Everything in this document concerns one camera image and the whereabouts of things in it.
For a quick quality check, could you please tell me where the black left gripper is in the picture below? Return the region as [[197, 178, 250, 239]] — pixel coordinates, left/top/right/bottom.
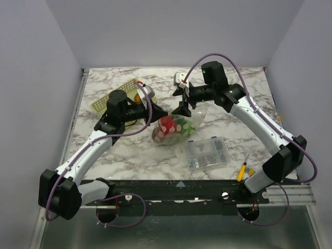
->
[[121, 99, 169, 126]]

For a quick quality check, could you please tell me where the red toy bell pepper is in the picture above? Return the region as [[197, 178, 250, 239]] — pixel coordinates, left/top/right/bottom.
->
[[156, 116, 177, 138]]

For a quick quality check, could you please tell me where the clear zip top bag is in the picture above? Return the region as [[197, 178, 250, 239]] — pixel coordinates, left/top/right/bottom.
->
[[151, 106, 208, 145]]

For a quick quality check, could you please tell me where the green bell pepper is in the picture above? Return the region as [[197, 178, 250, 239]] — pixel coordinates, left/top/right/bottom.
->
[[175, 118, 196, 136]]

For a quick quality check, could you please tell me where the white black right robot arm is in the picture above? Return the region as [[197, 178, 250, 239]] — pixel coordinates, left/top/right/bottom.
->
[[173, 61, 307, 203]]

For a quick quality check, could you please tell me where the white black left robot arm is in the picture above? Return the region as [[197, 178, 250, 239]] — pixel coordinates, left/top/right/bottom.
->
[[38, 85, 168, 221]]

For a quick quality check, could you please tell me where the clear plastic screw box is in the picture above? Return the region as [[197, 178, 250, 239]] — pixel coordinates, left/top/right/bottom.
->
[[185, 136, 230, 171]]

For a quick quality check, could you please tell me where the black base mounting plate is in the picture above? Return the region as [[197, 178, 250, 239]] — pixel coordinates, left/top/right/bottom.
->
[[89, 180, 269, 216]]

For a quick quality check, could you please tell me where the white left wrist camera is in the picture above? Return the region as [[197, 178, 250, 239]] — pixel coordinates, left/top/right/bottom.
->
[[136, 81, 155, 102]]

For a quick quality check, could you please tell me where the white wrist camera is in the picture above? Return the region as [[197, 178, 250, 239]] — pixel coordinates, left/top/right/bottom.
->
[[173, 72, 189, 89], [136, 81, 155, 102]]

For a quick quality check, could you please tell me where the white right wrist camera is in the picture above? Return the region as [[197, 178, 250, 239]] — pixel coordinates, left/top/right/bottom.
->
[[173, 72, 189, 89]]

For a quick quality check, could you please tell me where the yellow handled screwdriver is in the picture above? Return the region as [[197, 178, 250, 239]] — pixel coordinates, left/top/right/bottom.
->
[[237, 154, 250, 182]]

